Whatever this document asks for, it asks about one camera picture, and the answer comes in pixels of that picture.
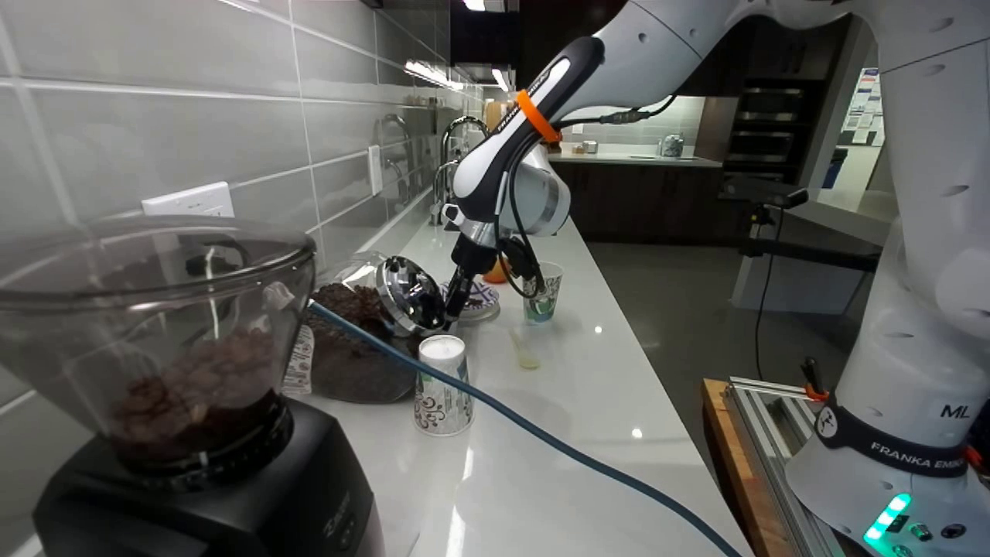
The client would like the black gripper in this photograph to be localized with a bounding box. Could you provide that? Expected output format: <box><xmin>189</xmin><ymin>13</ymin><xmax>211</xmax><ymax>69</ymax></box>
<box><xmin>444</xmin><ymin>234</ymin><xmax>496</xmax><ymax>319</ymax></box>

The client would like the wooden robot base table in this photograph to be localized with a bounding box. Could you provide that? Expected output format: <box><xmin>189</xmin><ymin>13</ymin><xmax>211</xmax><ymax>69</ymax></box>
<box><xmin>703</xmin><ymin>377</ymin><xmax>797</xmax><ymax>557</ymax></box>

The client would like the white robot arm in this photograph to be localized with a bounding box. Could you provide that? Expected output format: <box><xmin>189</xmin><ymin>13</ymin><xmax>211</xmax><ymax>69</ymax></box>
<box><xmin>452</xmin><ymin>0</ymin><xmax>990</xmax><ymax>557</ymax></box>

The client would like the white patterned coffee pod near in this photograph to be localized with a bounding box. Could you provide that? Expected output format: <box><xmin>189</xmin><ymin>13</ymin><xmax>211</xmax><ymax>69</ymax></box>
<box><xmin>415</xmin><ymin>333</ymin><xmax>474</xmax><ymax>432</ymax></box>

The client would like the black coffee grinder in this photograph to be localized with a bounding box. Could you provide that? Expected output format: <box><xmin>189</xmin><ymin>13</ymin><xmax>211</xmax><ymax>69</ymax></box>
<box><xmin>0</xmin><ymin>215</ymin><xmax>383</xmax><ymax>557</ymax></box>

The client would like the orange fruit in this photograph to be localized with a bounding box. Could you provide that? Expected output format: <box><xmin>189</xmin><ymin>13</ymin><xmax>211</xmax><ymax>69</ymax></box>
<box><xmin>482</xmin><ymin>260</ymin><xmax>511</xmax><ymax>284</ymax></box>

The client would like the white plastic spoon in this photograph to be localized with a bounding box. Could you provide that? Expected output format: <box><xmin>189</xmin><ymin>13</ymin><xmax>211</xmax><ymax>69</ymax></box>
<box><xmin>511</xmin><ymin>326</ymin><xmax>542</xmax><ymax>371</ymax></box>

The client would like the chrome sink faucet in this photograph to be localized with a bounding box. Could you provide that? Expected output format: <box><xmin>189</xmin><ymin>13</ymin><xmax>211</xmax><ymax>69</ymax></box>
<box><xmin>431</xmin><ymin>113</ymin><xmax>484</xmax><ymax>227</ymax></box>

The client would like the blue cable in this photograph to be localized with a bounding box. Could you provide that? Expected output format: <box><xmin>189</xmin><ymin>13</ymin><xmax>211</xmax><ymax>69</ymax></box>
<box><xmin>302</xmin><ymin>297</ymin><xmax>743</xmax><ymax>557</ymax></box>

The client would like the white wall outlet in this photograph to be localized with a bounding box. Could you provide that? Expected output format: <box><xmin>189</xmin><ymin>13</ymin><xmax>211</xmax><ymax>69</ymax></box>
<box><xmin>143</xmin><ymin>183</ymin><xmax>236</xmax><ymax>215</ymax></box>

